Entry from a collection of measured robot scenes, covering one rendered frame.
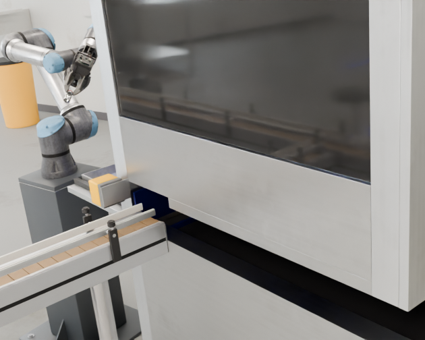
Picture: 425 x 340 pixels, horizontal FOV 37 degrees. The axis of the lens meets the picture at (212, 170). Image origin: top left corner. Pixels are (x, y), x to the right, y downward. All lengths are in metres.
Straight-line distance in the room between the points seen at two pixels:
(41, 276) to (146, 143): 0.44
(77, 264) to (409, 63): 0.96
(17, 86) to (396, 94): 5.92
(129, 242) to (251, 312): 0.37
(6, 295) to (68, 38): 5.41
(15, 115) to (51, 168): 4.22
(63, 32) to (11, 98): 0.86
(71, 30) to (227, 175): 5.41
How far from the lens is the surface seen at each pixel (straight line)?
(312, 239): 1.29
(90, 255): 1.63
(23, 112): 6.84
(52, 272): 1.59
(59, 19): 6.87
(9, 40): 2.75
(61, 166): 2.65
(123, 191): 1.82
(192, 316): 1.80
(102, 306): 1.76
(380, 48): 1.06
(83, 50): 2.37
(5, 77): 6.77
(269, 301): 1.48
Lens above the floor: 1.64
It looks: 20 degrees down
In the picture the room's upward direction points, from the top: 6 degrees counter-clockwise
